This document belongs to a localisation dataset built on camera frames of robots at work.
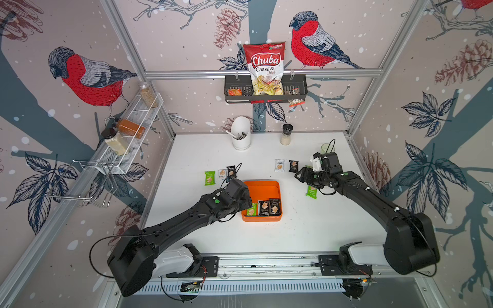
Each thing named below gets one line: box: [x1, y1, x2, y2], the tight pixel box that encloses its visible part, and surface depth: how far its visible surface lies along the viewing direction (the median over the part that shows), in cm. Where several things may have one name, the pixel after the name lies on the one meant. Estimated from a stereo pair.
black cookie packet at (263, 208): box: [256, 200, 271, 217], surface depth 88 cm
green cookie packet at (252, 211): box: [246, 202, 258, 217], surface depth 88 cm
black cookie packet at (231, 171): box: [225, 164, 235, 177], surface depth 103 cm
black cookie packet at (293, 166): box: [288, 159, 300, 173], surface depth 106 cm
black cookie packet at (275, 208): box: [268, 198, 282, 217], surface depth 88 cm
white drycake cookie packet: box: [274, 159, 286, 173], surface depth 106 cm
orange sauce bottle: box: [115, 118, 146, 140], surface depth 74 cm
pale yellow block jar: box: [104, 132, 129, 156], surface depth 68 cm
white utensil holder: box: [231, 116, 251, 151], surface depth 110 cm
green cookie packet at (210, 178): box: [204, 170, 216, 187], surface depth 102 cm
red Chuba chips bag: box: [243, 41, 286, 96], surface depth 85 cm
